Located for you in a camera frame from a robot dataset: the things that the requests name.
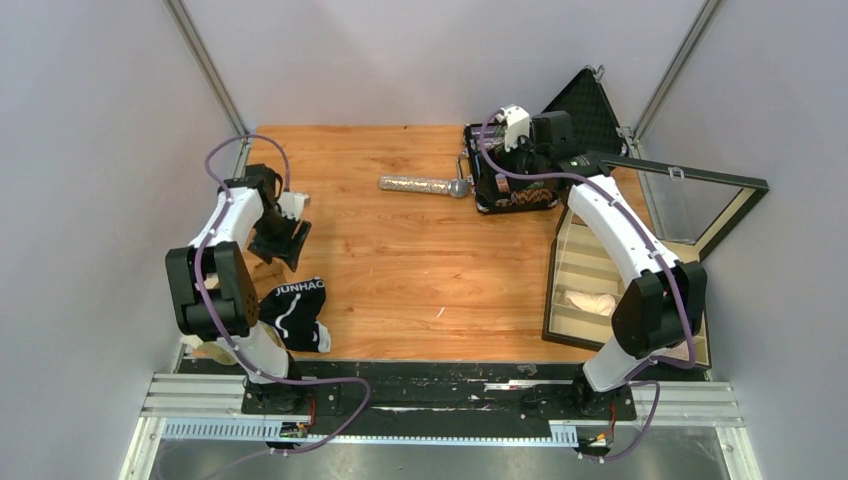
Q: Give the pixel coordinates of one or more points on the black poker chip case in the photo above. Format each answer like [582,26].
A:
[580,119]

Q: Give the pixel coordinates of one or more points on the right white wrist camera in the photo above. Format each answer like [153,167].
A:
[517,123]

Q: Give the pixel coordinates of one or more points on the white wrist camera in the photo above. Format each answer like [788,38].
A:
[517,123]
[291,205]

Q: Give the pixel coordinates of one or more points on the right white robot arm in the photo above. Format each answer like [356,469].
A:
[661,309]

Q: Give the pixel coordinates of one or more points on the wooden compartment display box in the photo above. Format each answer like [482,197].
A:
[690,210]

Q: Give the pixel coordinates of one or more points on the black Junhao underwear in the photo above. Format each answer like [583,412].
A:
[292,309]

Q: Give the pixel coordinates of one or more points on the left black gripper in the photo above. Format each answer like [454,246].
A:
[287,249]

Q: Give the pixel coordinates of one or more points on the cream boxer underwear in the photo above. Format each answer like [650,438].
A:
[599,304]

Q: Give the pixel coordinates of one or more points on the rhinestone silver microphone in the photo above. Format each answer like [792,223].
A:
[454,188]

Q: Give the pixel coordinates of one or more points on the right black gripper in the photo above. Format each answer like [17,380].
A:
[528,146]

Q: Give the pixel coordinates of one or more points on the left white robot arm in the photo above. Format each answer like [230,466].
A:
[213,294]

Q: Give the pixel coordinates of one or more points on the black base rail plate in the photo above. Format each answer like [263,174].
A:
[442,399]

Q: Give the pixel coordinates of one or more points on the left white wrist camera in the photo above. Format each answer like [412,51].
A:
[291,205]

